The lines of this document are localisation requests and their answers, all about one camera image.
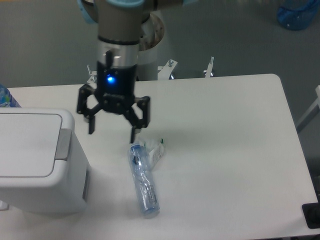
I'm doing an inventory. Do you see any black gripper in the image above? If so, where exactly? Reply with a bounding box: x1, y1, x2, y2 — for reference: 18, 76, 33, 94
76, 61, 151, 144

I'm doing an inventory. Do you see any white push-lid trash can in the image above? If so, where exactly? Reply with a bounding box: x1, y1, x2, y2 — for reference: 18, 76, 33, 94
0, 107, 91, 213

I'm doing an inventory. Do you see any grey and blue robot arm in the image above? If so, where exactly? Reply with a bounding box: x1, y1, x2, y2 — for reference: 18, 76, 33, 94
76, 0, 192, 143

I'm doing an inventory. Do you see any crushed clear plastic bottle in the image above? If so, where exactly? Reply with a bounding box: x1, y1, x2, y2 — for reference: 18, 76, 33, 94
127, 142, 160, 218

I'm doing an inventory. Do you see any crumpled white wrapper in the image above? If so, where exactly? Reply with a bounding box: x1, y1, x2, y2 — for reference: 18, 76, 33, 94
138, 137, 166, 170

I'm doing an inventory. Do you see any blue labelled bottle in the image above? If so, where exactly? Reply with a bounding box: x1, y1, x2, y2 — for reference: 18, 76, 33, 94
0, 84, 21, 108

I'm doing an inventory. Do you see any blue water jug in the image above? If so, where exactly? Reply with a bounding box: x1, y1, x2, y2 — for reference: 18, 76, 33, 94
276, 0, 320, 31

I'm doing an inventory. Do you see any black clamp at table edge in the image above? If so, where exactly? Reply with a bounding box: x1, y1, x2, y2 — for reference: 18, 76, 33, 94
302, 202, 320, 229

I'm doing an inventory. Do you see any white base bracket with bolts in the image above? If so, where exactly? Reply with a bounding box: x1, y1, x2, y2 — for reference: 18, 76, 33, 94
86, 56, 215, 85

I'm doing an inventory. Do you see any white frame at right edge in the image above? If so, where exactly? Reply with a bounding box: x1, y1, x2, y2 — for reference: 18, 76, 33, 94
296, 85, 320, 134

